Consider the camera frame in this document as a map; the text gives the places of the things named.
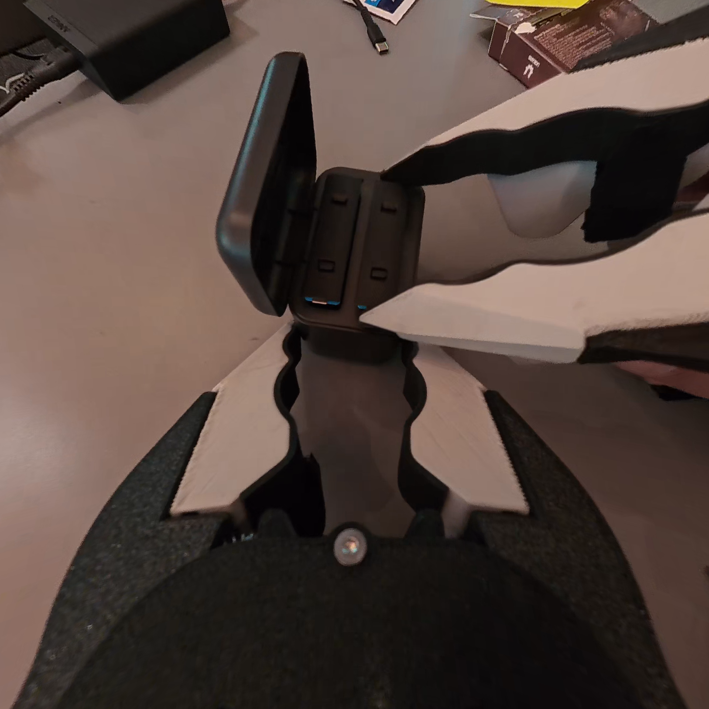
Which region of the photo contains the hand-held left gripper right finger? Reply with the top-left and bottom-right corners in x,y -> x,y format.
397,338 -> 531,539

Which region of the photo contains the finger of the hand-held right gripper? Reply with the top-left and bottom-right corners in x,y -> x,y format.
360,212 -> 709,364
381,39 -> 709,244

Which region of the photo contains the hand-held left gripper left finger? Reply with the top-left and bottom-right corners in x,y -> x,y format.
166,324 -> 323,535

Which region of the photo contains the black USB-C cable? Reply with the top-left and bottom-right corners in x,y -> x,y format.
354,0 -> 390,56

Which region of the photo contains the black battery charging case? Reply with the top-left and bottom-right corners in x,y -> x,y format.
216,51 -> 426,366

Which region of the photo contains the brown cardboard box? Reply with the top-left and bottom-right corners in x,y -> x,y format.
471,0 -> 660,89

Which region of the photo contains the white blue lens wipe packet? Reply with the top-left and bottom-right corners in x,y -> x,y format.
342,0 -> 413,25

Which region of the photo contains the black power adapter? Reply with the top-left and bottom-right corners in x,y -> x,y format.
22,0 -> 230,102

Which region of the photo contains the black braided cable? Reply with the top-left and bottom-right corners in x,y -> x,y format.
0,47 -> 84,117

